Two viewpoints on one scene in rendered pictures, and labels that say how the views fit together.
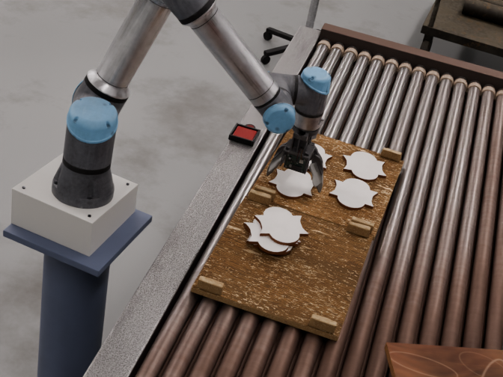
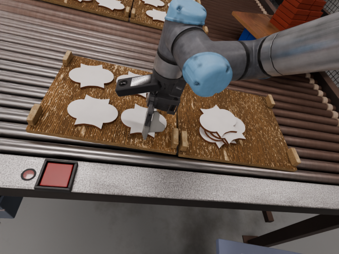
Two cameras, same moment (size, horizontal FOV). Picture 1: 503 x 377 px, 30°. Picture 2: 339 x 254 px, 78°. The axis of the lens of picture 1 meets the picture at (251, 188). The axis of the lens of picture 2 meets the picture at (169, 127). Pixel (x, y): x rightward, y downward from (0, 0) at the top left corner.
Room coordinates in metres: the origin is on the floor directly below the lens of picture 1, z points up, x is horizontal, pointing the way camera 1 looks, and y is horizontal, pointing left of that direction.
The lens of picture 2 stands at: (2.24, 0.30, 1.44)
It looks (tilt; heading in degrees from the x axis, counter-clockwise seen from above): 49 degrees down; 242
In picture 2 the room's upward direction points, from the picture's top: 22 degrees clockwise
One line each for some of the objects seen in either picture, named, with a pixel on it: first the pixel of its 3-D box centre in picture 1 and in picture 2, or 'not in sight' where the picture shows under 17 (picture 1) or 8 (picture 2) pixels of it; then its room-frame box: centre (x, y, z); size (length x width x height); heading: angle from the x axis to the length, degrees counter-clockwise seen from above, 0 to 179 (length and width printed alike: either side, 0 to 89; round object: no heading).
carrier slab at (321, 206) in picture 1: (329, 178); (116, 99); (2.20, -0.21, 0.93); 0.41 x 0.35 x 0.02; 168
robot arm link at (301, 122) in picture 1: (308, 118); (170, 62); (2.09, -0.11, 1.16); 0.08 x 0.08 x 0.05
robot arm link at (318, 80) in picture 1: (312, 91); (181, 33); (2.09, -0.10, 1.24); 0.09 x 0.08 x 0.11; 100
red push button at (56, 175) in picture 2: (244, 135); (57, 175); (2.34, 0.05, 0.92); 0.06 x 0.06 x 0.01; 81
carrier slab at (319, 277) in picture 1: (287, 262); (230, 121); (1.79, -0.12, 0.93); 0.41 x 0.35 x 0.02; 169
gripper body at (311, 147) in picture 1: (300, 145); (164, 89); (2.09, -0.10, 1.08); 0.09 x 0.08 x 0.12; 168
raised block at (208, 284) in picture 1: (210, 285); (293, 156); (1.62, 0.05, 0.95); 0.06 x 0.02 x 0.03; 79
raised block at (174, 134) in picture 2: (264, 192); (174, 138); (2.03, -0.04, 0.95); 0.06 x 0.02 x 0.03; 78
